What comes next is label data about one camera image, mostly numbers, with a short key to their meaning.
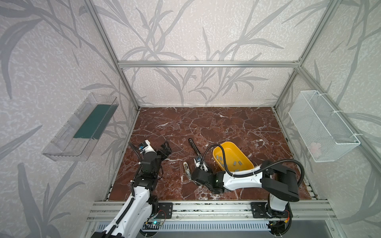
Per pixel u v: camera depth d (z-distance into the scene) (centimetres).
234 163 93
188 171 82
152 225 72
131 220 47
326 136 62
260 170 48
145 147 71
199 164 73
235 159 93
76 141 63
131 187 57
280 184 44
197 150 94
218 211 75
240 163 90
